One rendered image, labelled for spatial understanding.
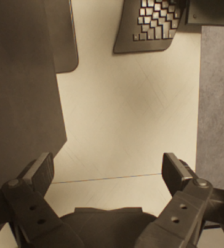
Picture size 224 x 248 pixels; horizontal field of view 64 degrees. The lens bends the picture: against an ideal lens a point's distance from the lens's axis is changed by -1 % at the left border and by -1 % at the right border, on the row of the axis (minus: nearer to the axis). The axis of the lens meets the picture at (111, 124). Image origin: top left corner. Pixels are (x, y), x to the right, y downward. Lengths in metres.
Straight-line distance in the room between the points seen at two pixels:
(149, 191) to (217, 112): 1.01
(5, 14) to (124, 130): 0.42
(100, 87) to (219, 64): 1.09
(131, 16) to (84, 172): 0.47
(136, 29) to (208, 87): 1.02
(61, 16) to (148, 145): 0.44
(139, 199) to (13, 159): 0.54
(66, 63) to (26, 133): 0.32
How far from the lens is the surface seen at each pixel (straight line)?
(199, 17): 0.55
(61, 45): 0.54
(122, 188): 0.66
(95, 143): 0.58
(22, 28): 0.28
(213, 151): 1.64
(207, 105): 1.49
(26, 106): 0.25
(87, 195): 0.68
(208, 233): 1.90
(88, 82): 0.54
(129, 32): 0.53
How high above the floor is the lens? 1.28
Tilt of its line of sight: 73 degrees down
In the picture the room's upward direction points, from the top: 176 degrees clockwise
